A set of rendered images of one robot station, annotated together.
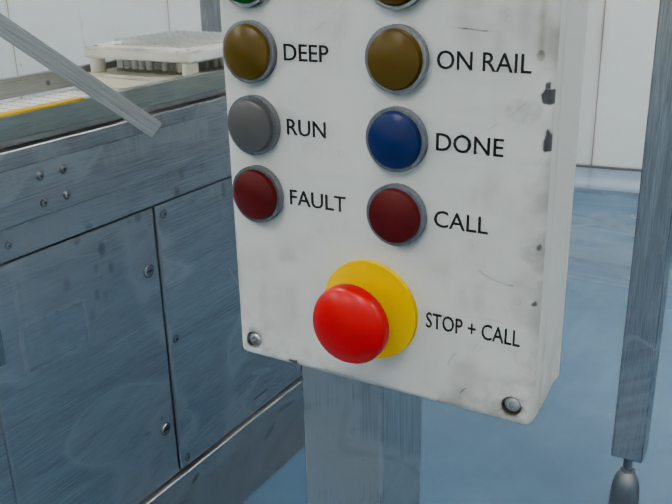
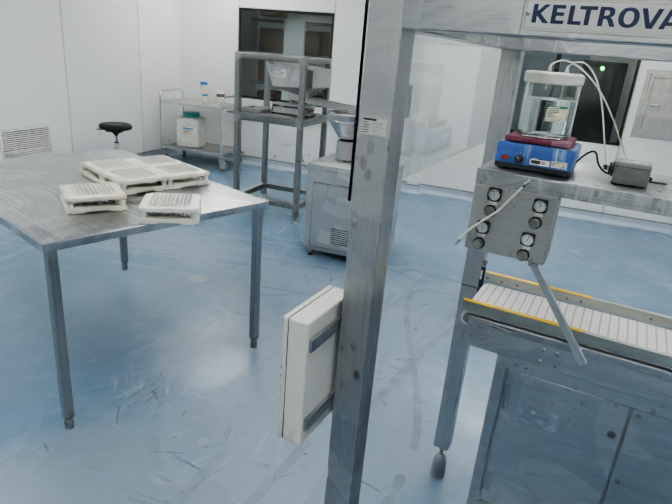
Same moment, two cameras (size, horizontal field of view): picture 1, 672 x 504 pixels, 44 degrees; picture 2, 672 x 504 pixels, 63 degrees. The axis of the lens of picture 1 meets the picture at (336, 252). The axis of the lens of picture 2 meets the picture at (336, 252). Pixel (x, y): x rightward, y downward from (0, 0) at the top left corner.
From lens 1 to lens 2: 1.13 m
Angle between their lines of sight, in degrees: 79
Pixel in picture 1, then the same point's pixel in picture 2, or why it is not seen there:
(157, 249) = (625, 430)
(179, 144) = (651, 387)
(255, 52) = not seen: hidden behind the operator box
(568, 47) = (289, 361)
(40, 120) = (552, 329)
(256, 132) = not seen: hidden behind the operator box
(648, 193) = not seen: outside the picture
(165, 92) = (649, 356)
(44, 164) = (547, 347)
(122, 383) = (566, 469)
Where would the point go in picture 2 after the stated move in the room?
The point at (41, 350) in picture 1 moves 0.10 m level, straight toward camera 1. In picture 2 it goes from (526, 418) to (501, 425)
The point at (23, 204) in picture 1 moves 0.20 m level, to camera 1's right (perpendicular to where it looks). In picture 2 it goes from (529, 356) to (558, 397)
